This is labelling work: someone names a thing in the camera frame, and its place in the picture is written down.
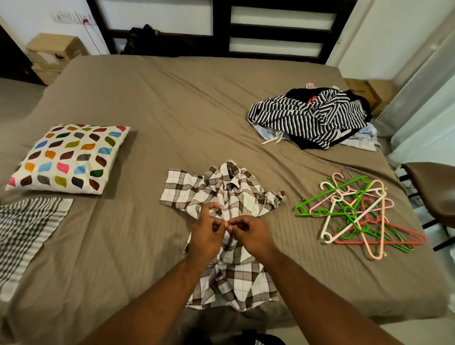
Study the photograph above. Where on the person's right hand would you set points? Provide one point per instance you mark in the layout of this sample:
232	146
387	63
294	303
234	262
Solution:
252	238

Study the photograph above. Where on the person's left hand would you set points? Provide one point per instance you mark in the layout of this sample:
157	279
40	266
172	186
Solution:
206	238

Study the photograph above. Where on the brown white plaid shirt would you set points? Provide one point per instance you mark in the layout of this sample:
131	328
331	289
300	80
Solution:
234	281

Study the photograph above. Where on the pile of coloured plastic hangers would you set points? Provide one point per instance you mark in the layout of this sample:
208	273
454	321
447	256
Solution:
355	213

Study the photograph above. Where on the black white striped garment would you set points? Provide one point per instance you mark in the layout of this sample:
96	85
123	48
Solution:
298	117

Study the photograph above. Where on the light blue garment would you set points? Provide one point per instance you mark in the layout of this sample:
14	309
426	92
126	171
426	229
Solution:
366	135

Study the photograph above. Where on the person's left forearm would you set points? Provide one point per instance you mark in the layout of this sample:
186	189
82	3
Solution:
146	309

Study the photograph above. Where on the person's right forearm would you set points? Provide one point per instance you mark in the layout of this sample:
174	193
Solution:
323	305

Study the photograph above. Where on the person's black trousers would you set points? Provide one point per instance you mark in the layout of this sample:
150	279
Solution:
252	338

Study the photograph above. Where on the bed with taupe sheet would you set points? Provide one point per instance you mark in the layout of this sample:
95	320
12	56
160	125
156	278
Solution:
163	114

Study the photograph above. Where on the cardboard boxes left of bed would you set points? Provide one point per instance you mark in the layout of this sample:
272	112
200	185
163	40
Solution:
53	50

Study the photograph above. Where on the colourful leaf print pillow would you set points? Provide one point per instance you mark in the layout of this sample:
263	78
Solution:
67	160

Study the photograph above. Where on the cardboard box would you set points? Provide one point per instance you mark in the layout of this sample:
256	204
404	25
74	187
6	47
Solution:
354	89
380	92

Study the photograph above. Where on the grey checked towel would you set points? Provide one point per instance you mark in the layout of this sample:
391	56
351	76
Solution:
25	238

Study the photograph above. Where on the brown chair with black legs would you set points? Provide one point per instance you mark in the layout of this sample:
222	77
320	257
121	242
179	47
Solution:
434	188

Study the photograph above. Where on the black bag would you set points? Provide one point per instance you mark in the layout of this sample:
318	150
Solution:
153	42

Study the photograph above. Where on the black slatted headboard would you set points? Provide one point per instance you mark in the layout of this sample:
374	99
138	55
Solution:
220	28

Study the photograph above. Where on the sheer white curtain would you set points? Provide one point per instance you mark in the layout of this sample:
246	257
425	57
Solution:
426	99

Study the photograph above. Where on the white wall socket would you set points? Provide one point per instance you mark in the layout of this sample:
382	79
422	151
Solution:
71	17

